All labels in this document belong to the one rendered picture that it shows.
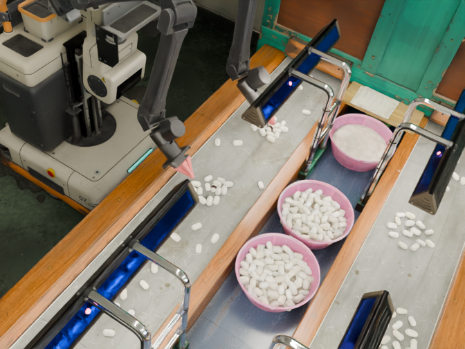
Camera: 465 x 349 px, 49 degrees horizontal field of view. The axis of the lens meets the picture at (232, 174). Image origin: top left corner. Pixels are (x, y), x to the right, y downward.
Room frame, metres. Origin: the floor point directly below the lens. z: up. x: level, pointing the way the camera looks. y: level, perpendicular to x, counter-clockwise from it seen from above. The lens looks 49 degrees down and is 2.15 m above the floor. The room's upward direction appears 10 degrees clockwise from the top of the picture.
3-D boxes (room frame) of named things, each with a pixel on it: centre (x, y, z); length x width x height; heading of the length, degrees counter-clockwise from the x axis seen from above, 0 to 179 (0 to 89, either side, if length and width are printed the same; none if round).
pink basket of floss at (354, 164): (1.50, -0.48, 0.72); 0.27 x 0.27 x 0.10
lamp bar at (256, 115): (1.45, -0.16, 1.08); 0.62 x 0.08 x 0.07; 156
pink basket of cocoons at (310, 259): (0.84, -0.19, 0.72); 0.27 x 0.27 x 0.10
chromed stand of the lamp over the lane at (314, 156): (1.42, -0.23, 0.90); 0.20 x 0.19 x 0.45; 156
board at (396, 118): (1.70, -0.57, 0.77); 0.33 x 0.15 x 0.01; 66
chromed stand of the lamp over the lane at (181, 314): (0.53, 0.16, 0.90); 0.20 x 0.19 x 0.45; 156
